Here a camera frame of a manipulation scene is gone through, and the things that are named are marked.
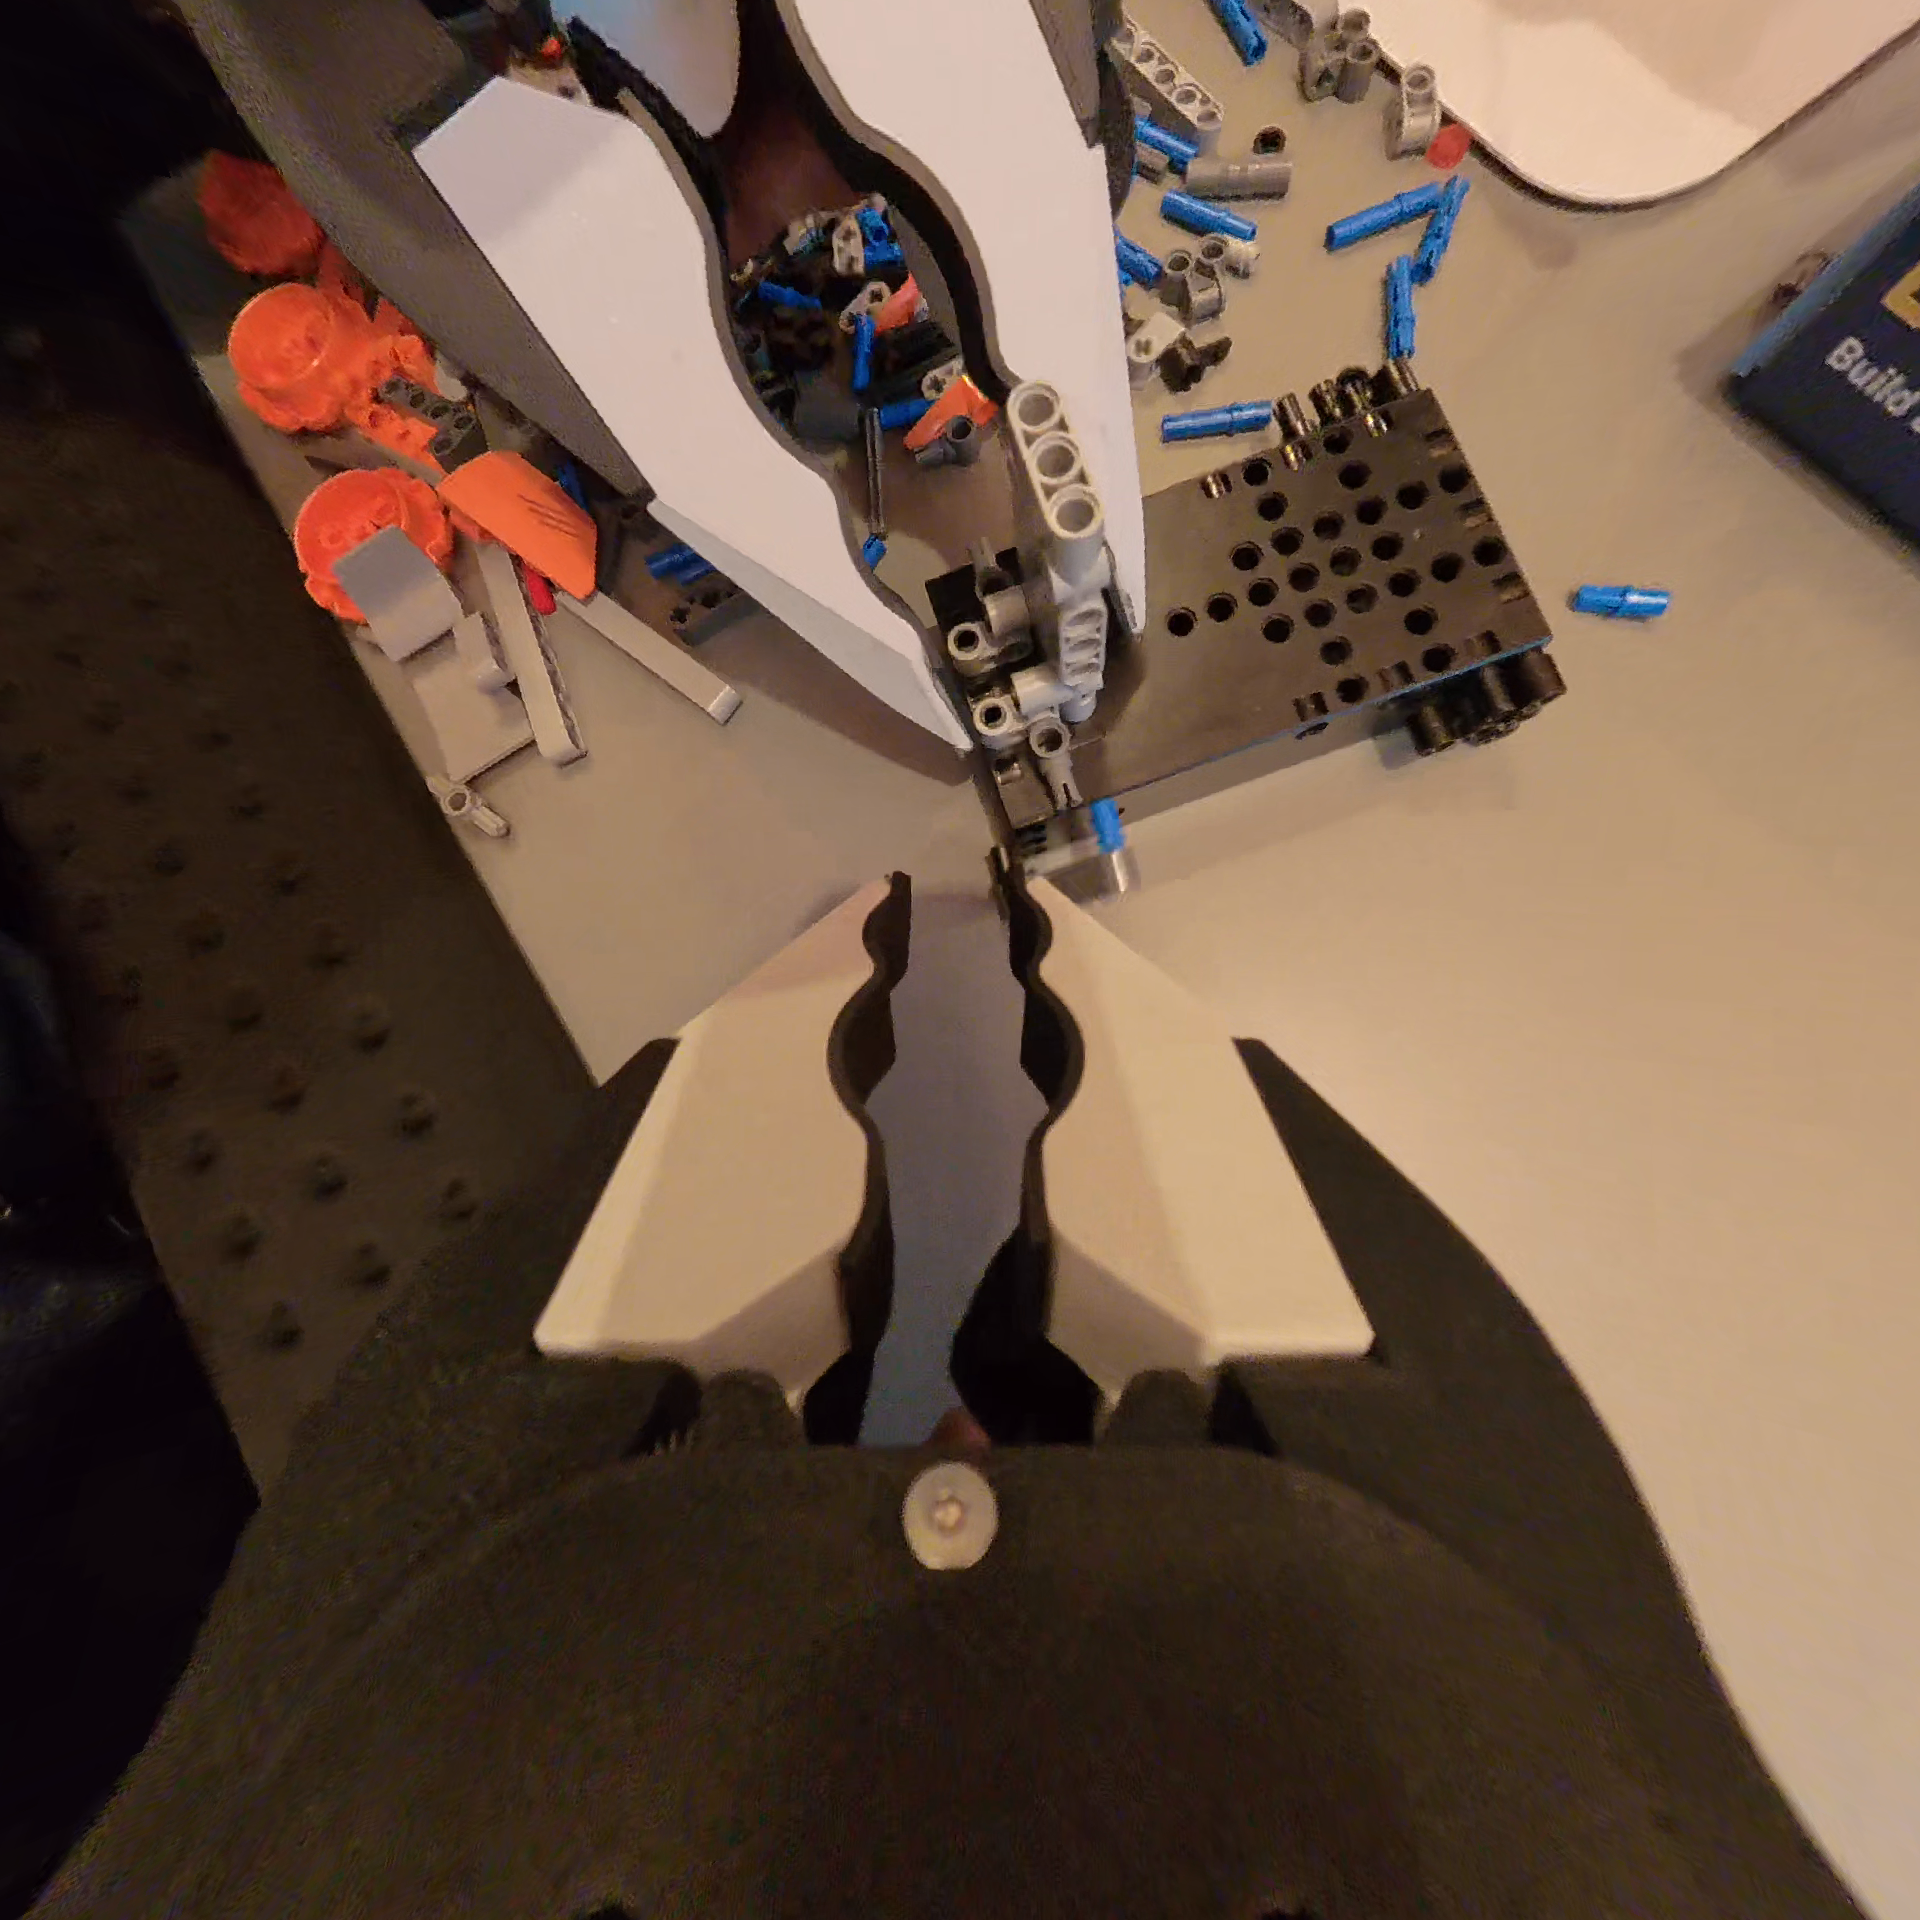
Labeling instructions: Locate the blue robot kit box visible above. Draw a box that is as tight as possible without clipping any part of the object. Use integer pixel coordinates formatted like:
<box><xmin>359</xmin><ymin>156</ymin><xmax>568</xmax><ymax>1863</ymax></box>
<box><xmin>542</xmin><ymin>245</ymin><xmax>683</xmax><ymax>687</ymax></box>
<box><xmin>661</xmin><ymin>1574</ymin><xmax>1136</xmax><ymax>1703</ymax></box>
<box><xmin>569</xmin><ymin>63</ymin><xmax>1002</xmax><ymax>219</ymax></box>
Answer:
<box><xmin>1727</xmin><ymin>195</ymin><xmax>1920</xmax><ymax>545</ymax></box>

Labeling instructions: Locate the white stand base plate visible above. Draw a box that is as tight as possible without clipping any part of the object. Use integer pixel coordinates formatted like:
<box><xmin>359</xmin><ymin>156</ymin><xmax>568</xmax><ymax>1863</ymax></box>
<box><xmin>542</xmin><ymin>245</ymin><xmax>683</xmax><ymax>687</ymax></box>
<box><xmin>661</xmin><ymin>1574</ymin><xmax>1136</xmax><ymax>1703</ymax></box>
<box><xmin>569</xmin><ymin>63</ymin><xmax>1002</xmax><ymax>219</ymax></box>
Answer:
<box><xmin>1359</xmin><ymin>0</ymin><xmax>1920</xmax><ymax>207</ymax></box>

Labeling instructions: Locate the grey beam piece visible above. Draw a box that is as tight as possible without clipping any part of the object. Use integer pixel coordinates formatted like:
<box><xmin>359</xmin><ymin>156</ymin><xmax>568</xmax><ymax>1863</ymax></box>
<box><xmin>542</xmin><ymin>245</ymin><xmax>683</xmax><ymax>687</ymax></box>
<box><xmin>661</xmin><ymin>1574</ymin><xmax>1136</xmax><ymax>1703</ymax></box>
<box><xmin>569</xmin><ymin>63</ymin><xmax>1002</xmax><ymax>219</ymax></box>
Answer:
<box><xmin>993</xmin><ymin>820</ymin><xmax>1144</xmax><ymax>905</ymax></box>

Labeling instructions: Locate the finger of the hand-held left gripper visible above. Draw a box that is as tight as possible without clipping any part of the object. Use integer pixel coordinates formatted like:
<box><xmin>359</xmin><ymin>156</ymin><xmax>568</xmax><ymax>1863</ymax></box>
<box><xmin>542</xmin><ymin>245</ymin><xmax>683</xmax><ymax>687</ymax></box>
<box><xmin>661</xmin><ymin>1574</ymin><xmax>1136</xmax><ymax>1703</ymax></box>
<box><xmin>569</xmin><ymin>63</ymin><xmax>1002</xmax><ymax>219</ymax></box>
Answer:
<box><xmin>778</xmin><ymin>0</ymin><xmax>1154</xmax><ymax>635</ymax></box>
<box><xmin>410</xmin><ymin>78</ymin><xmax>976</xmax><ymax>754</ymax></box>

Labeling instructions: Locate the grey beam and connector assembly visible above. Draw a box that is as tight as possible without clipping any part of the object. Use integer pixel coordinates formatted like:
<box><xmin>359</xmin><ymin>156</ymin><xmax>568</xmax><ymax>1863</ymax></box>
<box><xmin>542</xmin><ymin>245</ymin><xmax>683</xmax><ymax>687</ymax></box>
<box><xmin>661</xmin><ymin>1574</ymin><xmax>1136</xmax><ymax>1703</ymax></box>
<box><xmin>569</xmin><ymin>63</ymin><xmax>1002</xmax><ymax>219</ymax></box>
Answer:
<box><xmin>946</xmin><ymin>382</ymin><xmax>1119</xmax><ymax>787</ymax></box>

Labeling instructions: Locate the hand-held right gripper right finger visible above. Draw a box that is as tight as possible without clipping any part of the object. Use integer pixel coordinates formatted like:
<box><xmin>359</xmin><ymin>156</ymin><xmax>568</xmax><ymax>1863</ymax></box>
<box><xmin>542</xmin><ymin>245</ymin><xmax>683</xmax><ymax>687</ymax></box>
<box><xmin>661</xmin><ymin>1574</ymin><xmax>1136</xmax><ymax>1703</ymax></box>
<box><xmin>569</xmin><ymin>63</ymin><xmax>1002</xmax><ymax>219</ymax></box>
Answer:
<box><xmin>993</xmin><ymin>871</ymin><xmax>1379</xmax><ymax>1442</ymax></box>

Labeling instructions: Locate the pile of building pieces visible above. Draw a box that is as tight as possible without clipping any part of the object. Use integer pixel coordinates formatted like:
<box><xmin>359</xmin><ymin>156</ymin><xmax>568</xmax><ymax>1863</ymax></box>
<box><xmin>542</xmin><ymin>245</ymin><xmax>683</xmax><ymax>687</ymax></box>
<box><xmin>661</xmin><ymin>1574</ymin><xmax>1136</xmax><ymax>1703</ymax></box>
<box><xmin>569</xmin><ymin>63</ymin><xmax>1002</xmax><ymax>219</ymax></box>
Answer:
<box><xmin>194</xmin><ymin>0</ymin><xmax>1477</xmax><ymax>781</ymax></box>

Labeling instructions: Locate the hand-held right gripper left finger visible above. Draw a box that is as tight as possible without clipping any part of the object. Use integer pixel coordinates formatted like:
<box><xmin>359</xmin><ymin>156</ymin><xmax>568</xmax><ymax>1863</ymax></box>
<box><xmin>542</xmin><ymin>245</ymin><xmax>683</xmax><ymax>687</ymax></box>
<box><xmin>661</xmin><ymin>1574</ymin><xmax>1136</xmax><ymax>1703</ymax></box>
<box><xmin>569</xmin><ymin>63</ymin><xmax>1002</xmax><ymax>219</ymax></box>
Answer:
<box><xmin>532</xmin><ymin>875</ymin><xmax>914</xmax><ymax>1366</ymax></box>

